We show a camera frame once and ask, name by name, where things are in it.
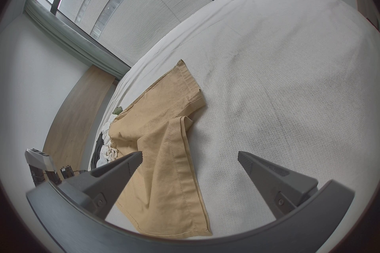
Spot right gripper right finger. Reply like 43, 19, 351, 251
238, 151, 319, 221

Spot bed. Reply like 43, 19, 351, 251
42, 0, 380, 238

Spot pile of clothes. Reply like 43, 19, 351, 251
90, 106, 124, 170

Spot tan shorts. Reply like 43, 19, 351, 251
107, 59, 213, 239

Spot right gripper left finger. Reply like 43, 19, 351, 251
59, 151, 143, 220

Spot grey-green curtain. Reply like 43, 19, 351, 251
24, 0, 131, 80

